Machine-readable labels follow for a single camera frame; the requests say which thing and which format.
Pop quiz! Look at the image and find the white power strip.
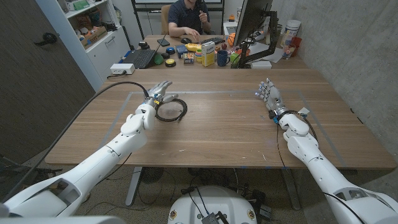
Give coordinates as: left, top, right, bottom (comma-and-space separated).
109, 63, 136, 75

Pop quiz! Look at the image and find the dark blue mug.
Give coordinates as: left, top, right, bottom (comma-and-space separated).
216, 50, 231, 68

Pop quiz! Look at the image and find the black coiled Ethernet cable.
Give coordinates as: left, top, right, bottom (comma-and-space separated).
154, 98, 188, 123

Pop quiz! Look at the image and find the black keyboard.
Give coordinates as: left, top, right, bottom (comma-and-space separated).
197, 36, 226, 45

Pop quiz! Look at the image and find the person in dark shirt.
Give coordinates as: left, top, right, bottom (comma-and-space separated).
168, 0, 211, 43

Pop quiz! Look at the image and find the black laptop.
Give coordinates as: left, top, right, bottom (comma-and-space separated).
122, 34, 167, 70

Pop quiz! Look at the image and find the black door handle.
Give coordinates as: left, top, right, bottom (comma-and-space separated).
33, 32, 58, 47

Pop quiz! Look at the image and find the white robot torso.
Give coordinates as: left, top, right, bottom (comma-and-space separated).
167, 185, 258, 224

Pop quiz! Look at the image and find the white flat box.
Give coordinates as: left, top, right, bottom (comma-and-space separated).
250, 60, 273, 70

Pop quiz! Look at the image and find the red plastic cup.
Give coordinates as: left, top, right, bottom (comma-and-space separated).
290, 36, 302, 57

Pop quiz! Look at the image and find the black computer monitor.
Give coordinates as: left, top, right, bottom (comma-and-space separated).
230, 0, 280, 69

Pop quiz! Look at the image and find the yellow white carton box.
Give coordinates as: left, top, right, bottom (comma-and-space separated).
201, 40, 216, 68

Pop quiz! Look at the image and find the wooden chair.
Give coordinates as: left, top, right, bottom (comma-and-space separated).
160, 4, 172, 35

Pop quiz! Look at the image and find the white cabinet shelf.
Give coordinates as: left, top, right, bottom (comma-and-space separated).
35, 0, 131, 93

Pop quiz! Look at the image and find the blue box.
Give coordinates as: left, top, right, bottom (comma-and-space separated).
175, 44, 189, 59

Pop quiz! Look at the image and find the cardboard box with items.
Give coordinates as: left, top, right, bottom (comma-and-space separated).
75, 26, 108, 50

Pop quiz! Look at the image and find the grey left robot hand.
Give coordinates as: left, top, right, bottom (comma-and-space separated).
142, 80, 180, 109

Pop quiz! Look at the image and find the yellow banana toy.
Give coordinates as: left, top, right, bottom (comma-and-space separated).
185, 42, 203, 53

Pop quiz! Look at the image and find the white cylindrical wipes canister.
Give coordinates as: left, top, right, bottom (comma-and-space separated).
280, 19, 302, 48

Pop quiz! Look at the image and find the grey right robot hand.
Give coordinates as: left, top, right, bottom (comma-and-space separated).
255, 78, 290, 121

